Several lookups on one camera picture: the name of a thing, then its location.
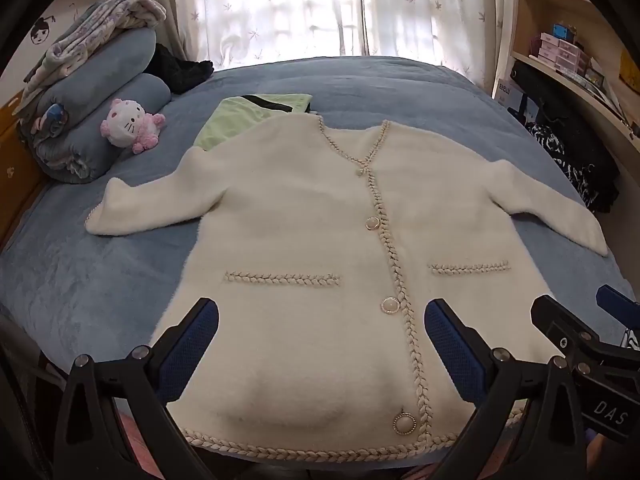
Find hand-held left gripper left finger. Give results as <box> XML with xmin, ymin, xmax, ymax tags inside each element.
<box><xmin>52</xmin><ymin>297</ymin><xmax>221</xmax><ymax>480</ymax></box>

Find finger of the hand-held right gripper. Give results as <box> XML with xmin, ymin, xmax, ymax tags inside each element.
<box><xmin>530</xmin><ymin>295</ymin><xmax>609</xmax><ymax>367</ymax></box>
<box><xmin>596</xmin><ymin>285</ymin><xmax>640</xmax><ymax>334</ymax></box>

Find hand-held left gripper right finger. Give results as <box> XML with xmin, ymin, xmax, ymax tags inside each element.
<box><xmin>424</xmin><ymin>298</ymin><xmax>588</xmax><ymax>480</ymax></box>

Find white fluffy cardigan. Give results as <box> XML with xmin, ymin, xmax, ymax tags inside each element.
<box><xmin>85</xmin><ymin>114</ymin><xmax>610</xmax><ymax>462</ymax></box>

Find pink pants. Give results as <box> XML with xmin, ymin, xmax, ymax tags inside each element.
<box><xmin>107</xmin><ymin>395</ymin><xmax>531</xmax><ymax>480</ymax></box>

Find black white patterned cloth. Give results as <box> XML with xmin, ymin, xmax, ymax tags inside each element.
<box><xmin>525</xmin><ymin>122</ymin><xmax>601</xmax><ymax>211</ymax></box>

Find blue grey pillows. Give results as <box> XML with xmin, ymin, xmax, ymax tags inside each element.
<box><xmin>27</xmin><ymin>72</ymin><xmax>173</xmax><ymax>184</ymax></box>

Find pile of leaning books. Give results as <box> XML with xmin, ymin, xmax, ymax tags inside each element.
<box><xmin>582</xmin><ymin>57</ymin><xmax>640</xmax><ymax>136</ymax></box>

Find black bag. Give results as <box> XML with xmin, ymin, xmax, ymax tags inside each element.
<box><xmin>510</xmin><ymin>62</ymin><xmax>621</xmax><ymax>213</ymax></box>

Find light green garment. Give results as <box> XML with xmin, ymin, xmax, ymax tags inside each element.
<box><xmin>192</xmin><ymin>93</ymin><xmax>313</xmax><ymax>153</ymax></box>

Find white blue cardboard box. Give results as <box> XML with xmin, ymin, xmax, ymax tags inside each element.
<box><xmin>495</xmin><ymin>77</ymin><xmax>526</xmax><ymax>113</ymax></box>

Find pink white cat plush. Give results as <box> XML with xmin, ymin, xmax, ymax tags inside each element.
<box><xmin>100</xmin><ymin>98</ymin><xmax>167</xmax><ymax>154</ymax></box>

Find blue fleece bed blanket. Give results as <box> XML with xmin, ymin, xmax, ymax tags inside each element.
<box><xmin>0</xmin><ymin>55</ymin><xmax>638</xmax><ymax>463</ymax></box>

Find orange wooden cabinet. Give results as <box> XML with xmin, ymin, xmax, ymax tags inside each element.
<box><xmin>0</xmin><ymin>100</ymin><xmax>48</xmax><ymax>246</ymax></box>

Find stack of pink boxes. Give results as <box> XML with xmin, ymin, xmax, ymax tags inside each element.
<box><xmin>530</xmin><ymin>32</ymin><xmax>593</xmax><ymax>76</ymax></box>

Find black crumpled garment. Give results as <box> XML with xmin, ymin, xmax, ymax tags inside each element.
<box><xmin>145</xmin><ymin>42</ymin><xmax>215</xmax><ymax>95</ymax></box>

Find rolled blue blanket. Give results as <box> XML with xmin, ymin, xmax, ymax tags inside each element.
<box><xmin>30</xmin><ymin>26</ymin><xmax>158</xmax><ymax>128</ymax></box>

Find wooden bookshelf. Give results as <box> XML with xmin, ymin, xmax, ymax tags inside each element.
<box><xmin>492</xmin><ymin>0</ymin><xmax>640</xmax><ymax>211</ymax></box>

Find white sheer curtain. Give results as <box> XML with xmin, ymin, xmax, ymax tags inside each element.
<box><xmin>360</xmin><ymin>0</ymin><xmax>516</xmax><ymax>93</ymax></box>
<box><xmin>160</xmin><ymin>0</ymin><xmax>363</xmax><ymax>68</ymax></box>

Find floral folded quilt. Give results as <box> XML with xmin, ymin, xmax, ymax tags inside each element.
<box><xmin>24</xmin><ymin>0</ymin><xmax>167</xmax><ymax>103</ymax></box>

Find cartoon face wall sticker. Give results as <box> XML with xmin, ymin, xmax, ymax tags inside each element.
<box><xmin>27</xmin><ymin>17</ymin><xmax>58</xmax><ymax>48</ymax></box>

